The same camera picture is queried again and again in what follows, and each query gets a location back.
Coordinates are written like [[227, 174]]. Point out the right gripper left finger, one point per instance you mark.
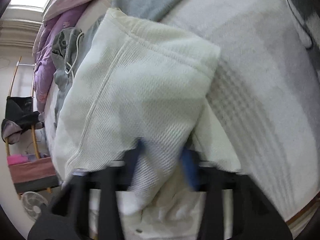
[[67, 215]]

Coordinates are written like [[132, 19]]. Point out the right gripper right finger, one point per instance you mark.
[[254, 216]]

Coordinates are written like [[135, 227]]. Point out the cream white jacket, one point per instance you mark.
[[142, 79]]

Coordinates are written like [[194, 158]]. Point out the bamboo clothes rack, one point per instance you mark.
[[33, 133]]

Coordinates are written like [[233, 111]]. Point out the white floor fan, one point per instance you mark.
[[32, 203]]

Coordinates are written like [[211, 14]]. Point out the pink storage box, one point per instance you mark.
[[17, 159]]

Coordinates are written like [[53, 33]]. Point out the black garment on rack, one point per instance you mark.
[[19, 118]]

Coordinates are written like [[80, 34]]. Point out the purple quilt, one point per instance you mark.
[[45, 68]]

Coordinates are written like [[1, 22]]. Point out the grey hoodie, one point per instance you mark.
[[71, 45]]

